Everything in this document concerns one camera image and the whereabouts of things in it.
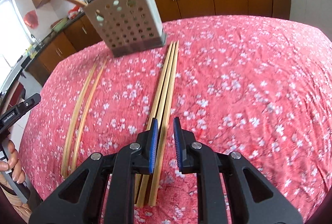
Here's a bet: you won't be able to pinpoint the bamboo chopstick pair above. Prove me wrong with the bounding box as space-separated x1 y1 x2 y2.
70 60 107 173
60 63 97 179

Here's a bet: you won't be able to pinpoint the bamboo chopstick trio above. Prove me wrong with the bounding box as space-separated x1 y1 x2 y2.
135 42 175 208
135 42 178 208
149 41 179 207

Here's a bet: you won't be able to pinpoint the grey perforated utensil holder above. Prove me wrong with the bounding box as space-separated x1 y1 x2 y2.
83 0 167 57

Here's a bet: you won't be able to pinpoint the person's left hand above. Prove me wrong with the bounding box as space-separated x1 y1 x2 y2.
1 140 25 184

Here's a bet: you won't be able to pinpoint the bamboo chopstick pair outer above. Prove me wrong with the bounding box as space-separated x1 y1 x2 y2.
60 63 97 179

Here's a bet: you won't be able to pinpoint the brown lower kitchen cabinets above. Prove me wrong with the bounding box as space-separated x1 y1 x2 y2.
25 0 291 85

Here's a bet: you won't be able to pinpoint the bamboo chopstick pair inner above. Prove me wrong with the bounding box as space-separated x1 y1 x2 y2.
70 60 107 173

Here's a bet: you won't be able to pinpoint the pink floral tablecloth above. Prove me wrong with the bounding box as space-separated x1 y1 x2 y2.
19 16 331 219

